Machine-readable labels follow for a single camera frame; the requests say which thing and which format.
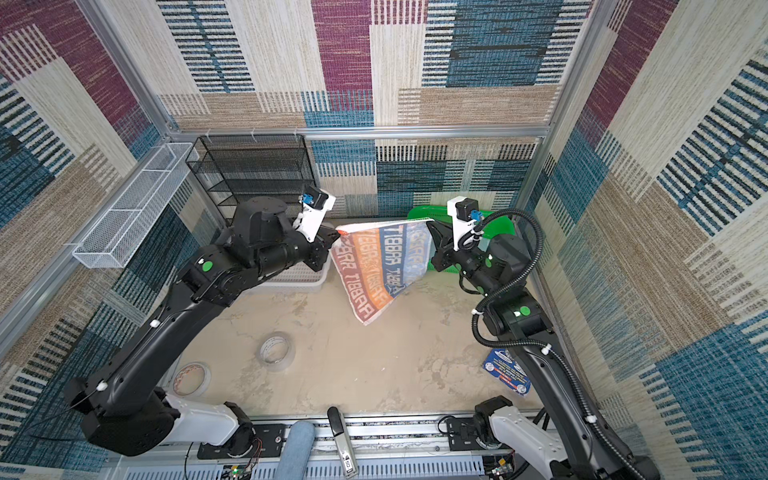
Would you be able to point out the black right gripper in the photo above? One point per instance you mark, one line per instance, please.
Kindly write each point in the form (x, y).
(445, 246)

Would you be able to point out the clear tape roll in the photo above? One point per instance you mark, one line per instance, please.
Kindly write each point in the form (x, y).
(192, 380)
(276, 352)

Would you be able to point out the striped rabbit text towel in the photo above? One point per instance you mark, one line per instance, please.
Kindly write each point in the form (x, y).
(377, 261)

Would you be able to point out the white wire mesh wall basket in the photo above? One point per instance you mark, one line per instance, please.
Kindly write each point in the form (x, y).
(119, 232)

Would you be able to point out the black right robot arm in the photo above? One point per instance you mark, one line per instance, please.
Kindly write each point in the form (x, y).
(584, 446)

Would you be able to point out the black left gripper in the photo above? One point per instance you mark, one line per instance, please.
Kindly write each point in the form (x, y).
(321, 245)

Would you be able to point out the grey blue foam cylinder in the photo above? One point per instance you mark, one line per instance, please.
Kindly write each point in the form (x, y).
(296, 452)

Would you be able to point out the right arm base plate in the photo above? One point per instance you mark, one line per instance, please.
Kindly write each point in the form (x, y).
(462, 434)

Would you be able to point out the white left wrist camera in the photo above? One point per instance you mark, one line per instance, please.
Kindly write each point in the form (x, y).
(315, 204)

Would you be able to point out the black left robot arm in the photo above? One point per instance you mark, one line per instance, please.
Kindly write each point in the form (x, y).
(124, 410)

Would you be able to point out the green plastic basket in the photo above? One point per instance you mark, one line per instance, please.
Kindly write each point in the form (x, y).
(499, 226)

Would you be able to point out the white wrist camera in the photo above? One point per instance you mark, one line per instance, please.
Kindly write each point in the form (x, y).
(315, 204)
(465, 214)

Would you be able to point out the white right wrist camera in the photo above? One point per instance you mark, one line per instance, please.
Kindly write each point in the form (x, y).
(465, 214)

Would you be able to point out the blue printed booklet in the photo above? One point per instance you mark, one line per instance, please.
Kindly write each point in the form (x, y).
(500, 365)

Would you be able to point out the black wire shelf rack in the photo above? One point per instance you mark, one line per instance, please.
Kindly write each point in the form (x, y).
(235, 168)

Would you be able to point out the white plastic laundry basket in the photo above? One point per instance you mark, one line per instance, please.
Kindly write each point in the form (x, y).
(300, 276)

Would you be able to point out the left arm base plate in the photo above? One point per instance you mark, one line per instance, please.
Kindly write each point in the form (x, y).
(264, 441)

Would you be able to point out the black silver handheld tool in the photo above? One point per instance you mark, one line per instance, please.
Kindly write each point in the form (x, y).
(343, 442)

